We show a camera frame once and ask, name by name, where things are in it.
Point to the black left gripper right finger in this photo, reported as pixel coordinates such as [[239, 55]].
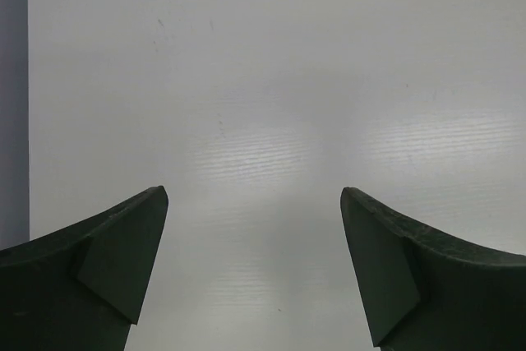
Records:
[[424, 289]]

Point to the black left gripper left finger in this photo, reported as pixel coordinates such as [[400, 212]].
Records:
[[83, 287]]

